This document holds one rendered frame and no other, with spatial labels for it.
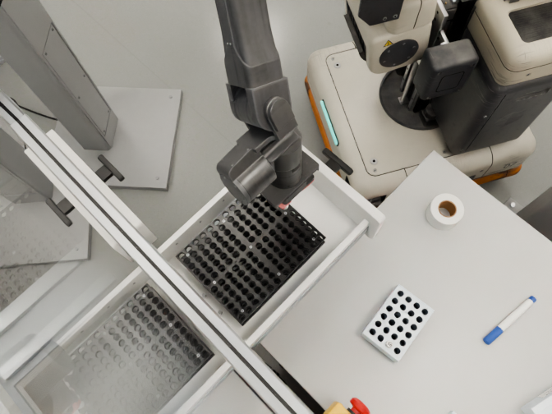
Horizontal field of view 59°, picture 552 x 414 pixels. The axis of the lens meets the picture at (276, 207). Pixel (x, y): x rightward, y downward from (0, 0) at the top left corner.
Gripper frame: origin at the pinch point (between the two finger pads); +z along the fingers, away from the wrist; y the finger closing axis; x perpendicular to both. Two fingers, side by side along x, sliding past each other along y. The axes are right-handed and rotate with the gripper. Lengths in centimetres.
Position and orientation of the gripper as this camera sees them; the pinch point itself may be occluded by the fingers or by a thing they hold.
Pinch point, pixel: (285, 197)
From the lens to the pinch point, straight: 86.8
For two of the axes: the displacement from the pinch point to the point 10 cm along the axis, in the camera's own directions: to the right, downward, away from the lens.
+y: 7.1, -6.6, 2.6
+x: -7.0, -6.3, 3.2
